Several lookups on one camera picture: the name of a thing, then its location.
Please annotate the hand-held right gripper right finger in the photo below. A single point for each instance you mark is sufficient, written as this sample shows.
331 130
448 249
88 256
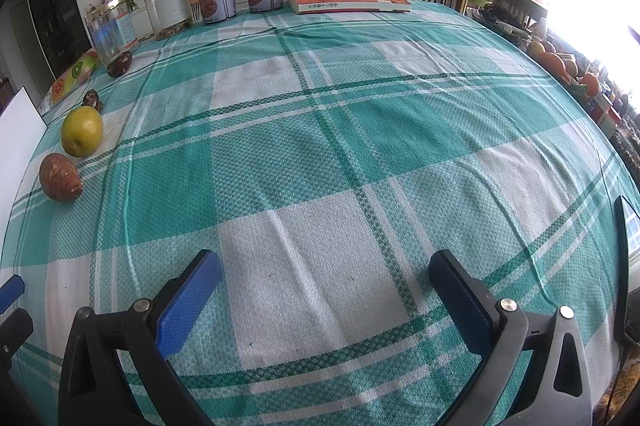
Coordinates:
462 301

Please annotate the plump sweet potato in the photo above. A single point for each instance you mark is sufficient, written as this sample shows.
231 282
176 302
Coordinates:
60 178

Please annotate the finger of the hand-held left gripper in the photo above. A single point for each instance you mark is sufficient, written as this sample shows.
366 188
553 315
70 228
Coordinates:
12 336
10 292

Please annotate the red flower bouquet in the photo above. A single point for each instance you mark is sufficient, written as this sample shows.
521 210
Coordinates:
96 5

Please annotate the fruit print packet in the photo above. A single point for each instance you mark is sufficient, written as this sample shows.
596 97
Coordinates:
72 78

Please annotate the white box with cardboard bottom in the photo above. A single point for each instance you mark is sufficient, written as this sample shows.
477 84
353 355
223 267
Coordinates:
17 146

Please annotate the patterned brown cloth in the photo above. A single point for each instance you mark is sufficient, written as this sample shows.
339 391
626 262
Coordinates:
631 146

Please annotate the teal checked tablecloth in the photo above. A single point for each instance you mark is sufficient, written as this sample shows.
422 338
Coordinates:
350 156

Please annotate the black smartphone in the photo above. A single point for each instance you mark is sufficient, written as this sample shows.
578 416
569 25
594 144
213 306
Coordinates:
629 256

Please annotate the dark brown dried fruit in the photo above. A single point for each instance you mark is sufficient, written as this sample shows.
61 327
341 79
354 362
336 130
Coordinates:
93 99
120 65

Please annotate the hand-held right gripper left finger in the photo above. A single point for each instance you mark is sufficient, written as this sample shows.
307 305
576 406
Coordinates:
190 301

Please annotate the yellow-green pear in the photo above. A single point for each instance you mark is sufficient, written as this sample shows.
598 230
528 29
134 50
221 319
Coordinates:
81 131

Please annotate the clear plastic jar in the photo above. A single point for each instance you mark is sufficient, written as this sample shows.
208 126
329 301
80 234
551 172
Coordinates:
167 8

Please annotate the fruit snack tray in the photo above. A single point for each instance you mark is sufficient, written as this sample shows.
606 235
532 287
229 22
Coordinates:
607 106

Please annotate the yellowish orange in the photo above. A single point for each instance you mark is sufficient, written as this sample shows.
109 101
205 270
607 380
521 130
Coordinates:
536 47

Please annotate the glass jar with gold lid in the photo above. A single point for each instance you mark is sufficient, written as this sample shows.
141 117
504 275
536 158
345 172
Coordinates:
110 36

